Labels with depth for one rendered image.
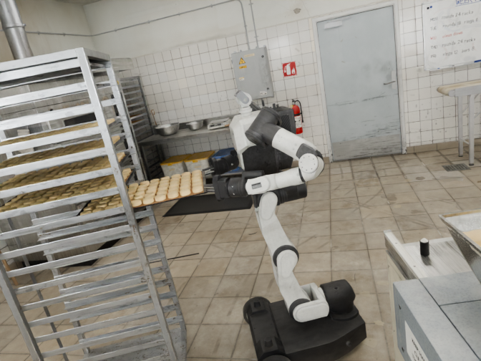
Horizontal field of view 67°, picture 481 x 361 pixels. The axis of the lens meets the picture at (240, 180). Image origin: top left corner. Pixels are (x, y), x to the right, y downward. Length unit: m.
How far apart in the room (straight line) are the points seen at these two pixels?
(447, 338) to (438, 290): 0.12
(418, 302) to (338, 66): 4.99
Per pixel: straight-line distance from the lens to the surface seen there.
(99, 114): 1.59
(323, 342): 2.18
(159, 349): 2.44
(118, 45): 6.42
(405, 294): 0.77
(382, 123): 5.74
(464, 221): 0.75
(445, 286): 0.80
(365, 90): 5.64
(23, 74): 1.70
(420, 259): 1.53
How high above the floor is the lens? 1.63
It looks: 17 degrees down
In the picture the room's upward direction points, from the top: 11 degrees counter-clockwise
